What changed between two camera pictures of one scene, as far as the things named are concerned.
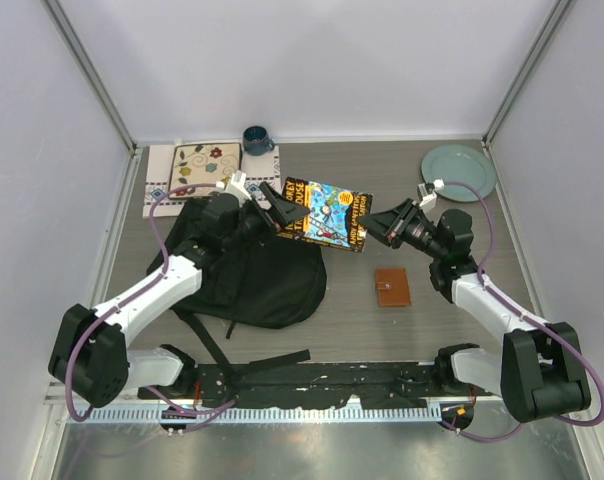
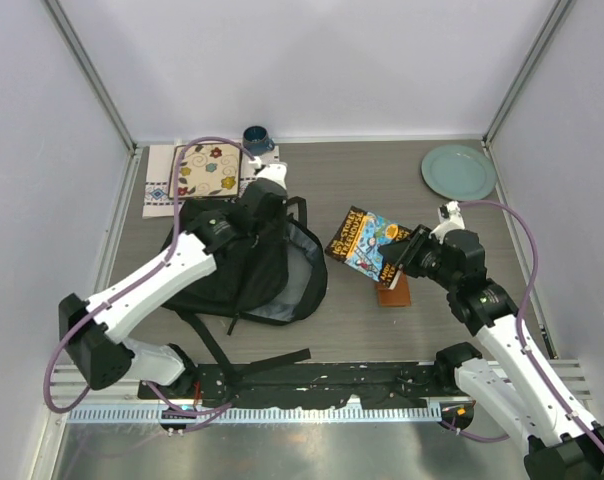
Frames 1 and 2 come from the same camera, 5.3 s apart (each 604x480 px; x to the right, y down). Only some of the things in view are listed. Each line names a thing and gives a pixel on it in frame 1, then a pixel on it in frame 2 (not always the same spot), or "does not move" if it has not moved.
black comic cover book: (333, 216) to (357, 242)
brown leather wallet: (393, 287) does not move
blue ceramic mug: (256, 140) does not move
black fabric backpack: (258, 281) does not move
